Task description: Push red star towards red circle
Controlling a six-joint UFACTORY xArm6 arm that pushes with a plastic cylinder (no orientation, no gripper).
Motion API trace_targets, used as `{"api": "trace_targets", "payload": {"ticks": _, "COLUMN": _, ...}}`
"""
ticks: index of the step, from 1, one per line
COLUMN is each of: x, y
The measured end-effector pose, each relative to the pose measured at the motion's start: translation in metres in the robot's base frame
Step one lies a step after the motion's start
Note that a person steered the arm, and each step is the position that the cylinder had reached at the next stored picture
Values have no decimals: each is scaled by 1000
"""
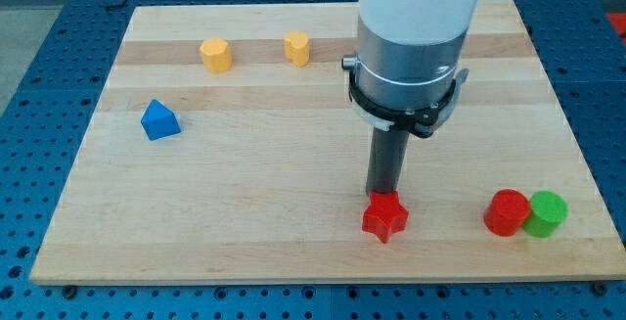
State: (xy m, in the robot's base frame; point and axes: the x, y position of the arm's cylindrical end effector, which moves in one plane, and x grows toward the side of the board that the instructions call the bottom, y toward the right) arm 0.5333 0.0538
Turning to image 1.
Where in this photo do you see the red star block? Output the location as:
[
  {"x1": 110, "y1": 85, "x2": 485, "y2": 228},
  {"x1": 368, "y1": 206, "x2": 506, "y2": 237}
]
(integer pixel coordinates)
[{"x1": 361, "y1": 191, "x2": 409, "y2": 244}]

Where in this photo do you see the blue triangular block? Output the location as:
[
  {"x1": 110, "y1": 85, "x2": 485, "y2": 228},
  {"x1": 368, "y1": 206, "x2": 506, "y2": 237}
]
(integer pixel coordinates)
[{"x1": 141, "y1": 99, "x2": 181, "y2": 141}]

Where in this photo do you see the yellow heart block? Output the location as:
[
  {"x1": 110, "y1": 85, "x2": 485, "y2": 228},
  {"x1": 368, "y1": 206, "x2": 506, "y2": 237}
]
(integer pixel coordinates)
[{"x1": 284, "y1": 31, "x2": 310, "y2": 67}]

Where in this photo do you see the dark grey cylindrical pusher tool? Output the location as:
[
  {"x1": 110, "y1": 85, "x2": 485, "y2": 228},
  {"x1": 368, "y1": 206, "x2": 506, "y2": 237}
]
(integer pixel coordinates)
[{"x1": 366, "y1": 128, "x2": 409, "y2": 195}]

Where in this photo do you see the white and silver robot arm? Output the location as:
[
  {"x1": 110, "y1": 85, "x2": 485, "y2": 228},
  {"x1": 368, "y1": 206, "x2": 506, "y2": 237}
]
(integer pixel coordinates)
[{"x1": 342, "y1": 0, "x2": 477, "y2": 138}]

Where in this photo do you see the yellow hexagon block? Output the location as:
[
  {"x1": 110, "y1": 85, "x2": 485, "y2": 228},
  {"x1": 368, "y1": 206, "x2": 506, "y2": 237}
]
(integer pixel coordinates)
[{"x1": 200, "y1": 37, "x2": 233, "y2": 73}]

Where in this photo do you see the red cylinder block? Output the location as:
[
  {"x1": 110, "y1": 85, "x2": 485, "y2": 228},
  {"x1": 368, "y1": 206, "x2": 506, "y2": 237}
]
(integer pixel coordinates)
[{"x1": 483, "y1": 189, "x2": 531, "y2": 237}]

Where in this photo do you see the green cylinder block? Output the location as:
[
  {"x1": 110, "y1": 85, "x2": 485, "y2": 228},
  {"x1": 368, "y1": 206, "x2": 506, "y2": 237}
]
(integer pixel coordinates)
[{"x1": 522, "y1": 191, "x2": 569, "y2": 238}]

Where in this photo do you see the light wooden board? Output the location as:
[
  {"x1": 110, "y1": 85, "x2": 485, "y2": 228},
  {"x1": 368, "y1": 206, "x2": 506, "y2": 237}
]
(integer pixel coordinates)
[{"x1": 30, "y1": 0, "x2": 625, "y2": 286}]

